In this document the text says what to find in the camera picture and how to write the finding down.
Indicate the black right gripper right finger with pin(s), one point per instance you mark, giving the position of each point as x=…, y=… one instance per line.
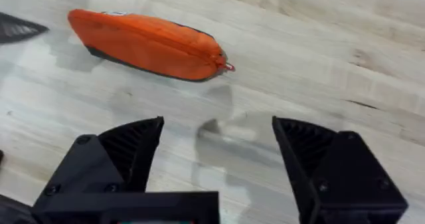
x=342, y=180

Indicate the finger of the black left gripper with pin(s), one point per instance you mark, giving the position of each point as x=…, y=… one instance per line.
x=16, y=28

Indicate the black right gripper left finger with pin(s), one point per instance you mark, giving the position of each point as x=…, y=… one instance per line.
x=109, y=161

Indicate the orange soft zip bag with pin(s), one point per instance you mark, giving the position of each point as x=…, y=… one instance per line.
x=149, y=44

